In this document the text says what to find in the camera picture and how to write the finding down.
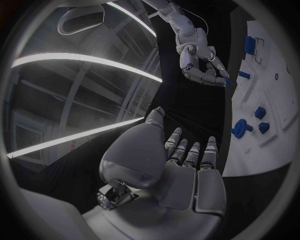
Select white cable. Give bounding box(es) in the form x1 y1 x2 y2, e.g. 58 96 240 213
166 0 210 37

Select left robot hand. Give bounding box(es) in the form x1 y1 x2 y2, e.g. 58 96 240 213
81 106 228 240

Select blue gear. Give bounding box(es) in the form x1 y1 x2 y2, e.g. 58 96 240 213
230 118 254 140

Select blue square plug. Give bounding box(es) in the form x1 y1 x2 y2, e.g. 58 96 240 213
258 122 270 135
254 106 267 120

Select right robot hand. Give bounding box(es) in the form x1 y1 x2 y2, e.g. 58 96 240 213
178 43 232 89

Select blue rectangular block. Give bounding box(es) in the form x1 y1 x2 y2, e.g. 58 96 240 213
244 35 257 56

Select white task board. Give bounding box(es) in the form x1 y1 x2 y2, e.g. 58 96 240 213
221 19 300 178

